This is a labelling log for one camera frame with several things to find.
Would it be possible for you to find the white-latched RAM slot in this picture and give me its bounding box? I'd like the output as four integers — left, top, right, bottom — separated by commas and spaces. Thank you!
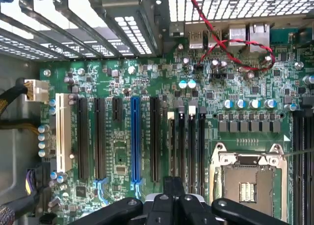
188, 106, 197, 194
167, 112, 176, 178

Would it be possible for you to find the black-latched RAM slot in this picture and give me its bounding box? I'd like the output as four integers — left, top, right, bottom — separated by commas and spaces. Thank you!
292, 109, 305, 225
177, 106, 186, 179
198, 106, 207, 197
301, 96, 314, 225

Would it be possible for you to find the blue SATA connector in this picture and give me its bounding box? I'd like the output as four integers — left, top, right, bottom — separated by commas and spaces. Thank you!
93, 177, 109, 204

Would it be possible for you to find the metal CPU socket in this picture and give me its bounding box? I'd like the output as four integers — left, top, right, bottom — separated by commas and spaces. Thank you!
209, 142, 288, 222

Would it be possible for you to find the long black expansion slot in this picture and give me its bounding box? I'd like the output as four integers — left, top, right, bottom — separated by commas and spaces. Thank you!
94, 97, 106, 180
149, 96, 161, 183
77, 97, 89, 179

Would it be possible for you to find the blue expansion slot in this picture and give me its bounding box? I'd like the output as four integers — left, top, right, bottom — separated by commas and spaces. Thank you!
130, 96, 144, 198

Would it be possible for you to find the short black expansion slot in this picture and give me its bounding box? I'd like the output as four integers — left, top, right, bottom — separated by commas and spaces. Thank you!
112, 97, 123, 121

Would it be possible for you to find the thin metal locking lever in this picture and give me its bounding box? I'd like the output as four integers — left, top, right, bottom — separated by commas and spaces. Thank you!
282, 150, 314, 158

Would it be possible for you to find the white expansion slot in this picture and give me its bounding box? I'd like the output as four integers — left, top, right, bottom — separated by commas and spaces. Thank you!
55, 92, 73, 173

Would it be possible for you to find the green motherboard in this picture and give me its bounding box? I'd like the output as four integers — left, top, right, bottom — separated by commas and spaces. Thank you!
39, 21, 314, 225

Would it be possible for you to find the grey metal PC case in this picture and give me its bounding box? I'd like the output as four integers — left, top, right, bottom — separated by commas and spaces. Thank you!
0, 0, 314, 225

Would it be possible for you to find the silver USB port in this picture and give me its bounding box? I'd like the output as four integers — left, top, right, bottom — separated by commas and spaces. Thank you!
228, 26, 247, 48
188, 29, 204, 50
207, 29, 223, 49

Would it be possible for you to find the white power connector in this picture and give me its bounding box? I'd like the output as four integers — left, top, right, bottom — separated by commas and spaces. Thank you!
24, 79, 50, 103

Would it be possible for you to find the silver ethernet port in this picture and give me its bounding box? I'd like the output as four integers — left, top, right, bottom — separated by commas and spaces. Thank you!
247, 22, 270, 53

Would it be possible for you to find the purple wire bundle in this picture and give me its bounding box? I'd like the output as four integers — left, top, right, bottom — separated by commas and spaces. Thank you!
25, 169, 38, 197

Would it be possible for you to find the grey braided cable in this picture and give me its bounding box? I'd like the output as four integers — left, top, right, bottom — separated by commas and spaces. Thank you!
0, 193, 41, 225

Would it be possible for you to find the yellow black wire bundle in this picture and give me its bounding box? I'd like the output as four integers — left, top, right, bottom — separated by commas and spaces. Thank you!
0, 123, 40, 132

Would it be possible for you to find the black braided power cable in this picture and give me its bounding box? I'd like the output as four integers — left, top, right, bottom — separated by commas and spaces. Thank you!
0, 79, 26, 119

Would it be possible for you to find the red black twisted wire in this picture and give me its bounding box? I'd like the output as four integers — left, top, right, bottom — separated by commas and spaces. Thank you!
184, 0, 275, 72

